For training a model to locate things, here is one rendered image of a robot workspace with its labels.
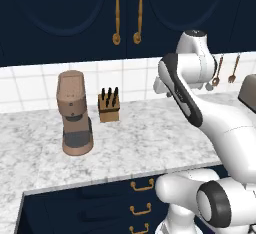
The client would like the dark blue drawer front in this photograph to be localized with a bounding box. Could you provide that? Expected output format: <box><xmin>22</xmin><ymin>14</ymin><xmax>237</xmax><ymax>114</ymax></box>
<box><xmin>16</xmin><ymin>220</ymin><xmax>168</xmax><ymax>234</ymax></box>
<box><xmin>19</xmin><ymin>197</ymin><xmax>172</xmax><ymax>225</ymax></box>
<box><xmin>23</xmin><ymin>172</ymin><xmax>168</xmax><ymax>203</ymax></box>

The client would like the brown toaster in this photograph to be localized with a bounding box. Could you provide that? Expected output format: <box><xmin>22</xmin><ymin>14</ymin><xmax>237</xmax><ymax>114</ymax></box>
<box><xmin>237</xmin><ymin>74</ymin><xmax>256</xmax><ymax>114</ymax></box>

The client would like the dark blue cupboard door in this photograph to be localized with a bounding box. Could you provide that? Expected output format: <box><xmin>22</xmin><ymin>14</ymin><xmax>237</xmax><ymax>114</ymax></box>
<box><xmin>0</xmin><ymin>0</ymin><xmax>128</xmax><ymax>68</ymax></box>
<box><xmin>125</xmin><ymin>0</ymin><xmax>248</xmax><ymax>60</ymax></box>

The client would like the brown coffee machine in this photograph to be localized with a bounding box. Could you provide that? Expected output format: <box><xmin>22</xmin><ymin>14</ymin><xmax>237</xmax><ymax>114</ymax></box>
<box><xmin>55</xmin><ymin>70</ymin><xmax>95</xmax><ymax>157</ymax></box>

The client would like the brass drawer handle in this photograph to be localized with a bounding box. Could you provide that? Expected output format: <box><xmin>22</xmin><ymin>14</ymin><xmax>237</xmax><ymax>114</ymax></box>
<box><xmin>128</xmin><ymin>222</ymin><xmax>150</xmax><ymax>234</ymax></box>
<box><xmin>129</xmin><ymin>202</ymin><xmax>153</xmax><ymax>216</ymax></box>
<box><xmin>129</xmin><ymin>177</ymin><xmax>156</xmax><ymax>192</ymax></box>

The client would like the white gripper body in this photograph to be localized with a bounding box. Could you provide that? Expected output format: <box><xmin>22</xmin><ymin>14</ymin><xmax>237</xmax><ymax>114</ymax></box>
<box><xmin>152</xmin><ymin>75</ymin><xmax>175</xmax><ymax>97</ymax></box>

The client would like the brass cupboard door handle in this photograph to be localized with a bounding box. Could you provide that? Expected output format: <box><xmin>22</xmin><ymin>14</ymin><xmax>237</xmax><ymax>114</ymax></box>
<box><xmin>132</xmin><ymin>0</ymin><xmax>145</xmax><ymax>45</ymax></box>
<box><xmin>110</xmin><ymin>0</ymin><xmax>122</xmax><ymax>46</ymax></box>

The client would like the copper hanging spoon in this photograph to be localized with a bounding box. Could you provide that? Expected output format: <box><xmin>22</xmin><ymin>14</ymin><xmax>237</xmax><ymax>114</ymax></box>
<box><xmin>211</xmin><ymin>54</ymin><xmax>225</xmax><ymax>88</ymax></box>

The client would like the wooden knife block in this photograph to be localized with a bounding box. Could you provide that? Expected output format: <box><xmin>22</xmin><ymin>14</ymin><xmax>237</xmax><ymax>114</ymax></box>
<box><xmin>97</xmin><ymin>86</ymin><xmax>121</xmax><ymax>124</ymax></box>

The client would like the copper hanging fork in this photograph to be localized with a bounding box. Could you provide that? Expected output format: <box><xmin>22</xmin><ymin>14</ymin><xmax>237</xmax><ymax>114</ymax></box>
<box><xmin>227</xmin><ymin>54</ymin><xmax>242</xmax><ymax>84</ymax></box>

